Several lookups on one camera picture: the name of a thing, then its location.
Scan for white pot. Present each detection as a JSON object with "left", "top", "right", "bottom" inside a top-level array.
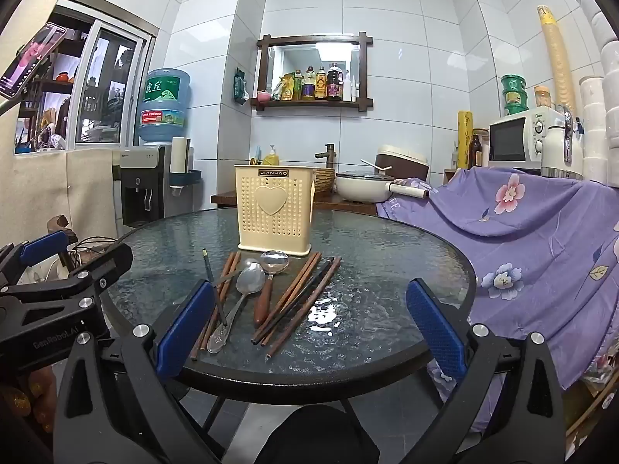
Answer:
[{"left": 335, "top": 170, "right": 430, "bottom": 204}]

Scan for wooden basin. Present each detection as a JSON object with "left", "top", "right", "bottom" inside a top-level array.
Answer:
[{"left": 312, "top": 167, "right": 337, "bottom": 199}]

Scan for wooden counter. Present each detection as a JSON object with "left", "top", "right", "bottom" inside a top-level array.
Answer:
[{"left": 210, "top": 188, "right": 378, "bottom": 216}]

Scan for cables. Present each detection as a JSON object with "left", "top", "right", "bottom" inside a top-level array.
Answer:
[{"left": 29, "top": 234, "right": 121, "bottom": 283}]

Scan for clear plastic spoon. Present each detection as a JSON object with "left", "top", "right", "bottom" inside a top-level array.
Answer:
[{"left": 207, "top": 262, "right": 267, "bottom": 355}]

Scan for blue water jug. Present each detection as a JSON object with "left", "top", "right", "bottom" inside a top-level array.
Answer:
[{"left": 137, "top": 68, "right": 192, "bottom": 146}]

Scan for smartphone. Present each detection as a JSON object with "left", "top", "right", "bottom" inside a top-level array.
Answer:
[{"left": 0, "top": 22, "right": 67, "bottom": 100}]

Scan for tall stack of paper cups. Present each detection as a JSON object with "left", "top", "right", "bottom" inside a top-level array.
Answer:
[{"left": 536, "top": 5, "right": 576, "bottom": 117}]

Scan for brown white rice cooker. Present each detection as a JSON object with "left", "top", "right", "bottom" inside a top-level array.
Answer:
[{"left": 376, "top": 144, "right": 430, "bottom": 184}]

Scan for black chopstick gold band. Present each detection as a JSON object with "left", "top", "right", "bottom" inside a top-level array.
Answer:
[{"left": 202, "top": 249, "right": 228, "bottom": 327}]

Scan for brown wooden chopstick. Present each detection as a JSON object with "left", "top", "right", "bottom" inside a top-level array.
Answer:
[
  {"left": 250, "top": 251, "right": 321, "bottom": 344},
  {"left": 198, "top": 251, "right": 243, "bottom": 349},
  {"left": 260, "top": 252, "right": 325, "bottom": 347},
  {"left": 190, "top": 251, "right": 235, "bottom": 362},
  {"left": 266, "top": 256, "right": 342, "bottom": 360}
]

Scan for person's black pants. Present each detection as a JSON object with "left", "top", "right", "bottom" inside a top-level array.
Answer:
[{"left": 254, "top": 403, "right": 380, "bottom": 464}]

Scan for dark soy sauce bottle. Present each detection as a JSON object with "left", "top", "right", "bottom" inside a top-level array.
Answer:
[{"left": 326, "top": 62, "right": 343, "bottom": 101}]

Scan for window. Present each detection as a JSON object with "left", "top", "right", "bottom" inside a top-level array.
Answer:
[{"left": 14, "top": 0, "right": 158, "bottom": 155}]

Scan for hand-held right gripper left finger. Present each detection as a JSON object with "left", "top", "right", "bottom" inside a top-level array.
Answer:
[{"left": 53, "top": 279, "right": 217, "bottom": 464}]

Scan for person's left hand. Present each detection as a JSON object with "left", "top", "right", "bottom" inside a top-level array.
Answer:
[{"left": 0, "top": 366, "right": 59, "bottom": 435}]

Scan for water dispenser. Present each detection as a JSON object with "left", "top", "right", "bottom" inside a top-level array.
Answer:
[{"left": 113, "top": 144, "right": 194, "bottom": 228}]

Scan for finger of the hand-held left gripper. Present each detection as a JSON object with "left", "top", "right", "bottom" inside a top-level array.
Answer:
[
  {"left": 0, "top": 242, "right": 133, "bottom": 312},
  {"left": 0, "top": 230, "right": 74, "bottom": 285}
]

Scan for yellow roll box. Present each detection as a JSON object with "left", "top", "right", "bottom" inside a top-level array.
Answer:
[{"left": 457, "top": 110, "right": 474, "bottom": 170}]

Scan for cream plastic utensil holder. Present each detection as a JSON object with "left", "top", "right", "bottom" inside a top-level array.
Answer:
[{"left": 234, "top": 164, "right": 317, "bottom": 256}]

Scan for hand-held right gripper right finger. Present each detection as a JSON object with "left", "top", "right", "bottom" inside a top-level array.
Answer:
[{"left": 405, "top": 278, "right": 566, "bottom": 464}]

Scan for beige cloth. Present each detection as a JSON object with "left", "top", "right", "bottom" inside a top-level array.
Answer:
[{"left": 0, "top": 147, "right": 119, "bottom": 252}]

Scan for stack of green bowls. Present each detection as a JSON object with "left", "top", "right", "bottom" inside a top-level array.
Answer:
[{"left": 500, "top": 74, "right": 528, "bottom": 116}]

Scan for white microwave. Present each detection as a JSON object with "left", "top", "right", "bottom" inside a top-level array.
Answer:
[{"left": 487, "top": 109, "right": 564, "bottom": 165}]

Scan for purple floral cloth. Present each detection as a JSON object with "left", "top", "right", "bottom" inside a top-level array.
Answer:
[{"left": 376, "top": 167, "right": 619, "bottom": 445}]

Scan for teal paper cup holder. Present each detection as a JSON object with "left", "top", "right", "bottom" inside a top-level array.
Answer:
[{"left": 169, "top": 136, "right": 201, "bottom": 189}]

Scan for wooden-handled steel spoon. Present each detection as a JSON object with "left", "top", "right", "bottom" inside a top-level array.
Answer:
[{"left": 253, "top": 250, "right": 290, "bottom": 327}]

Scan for dark wooden wall shelf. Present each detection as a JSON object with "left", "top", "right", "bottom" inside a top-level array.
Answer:
[{"left": 250, "top": 33, "right": 374, "bottom": 113}]

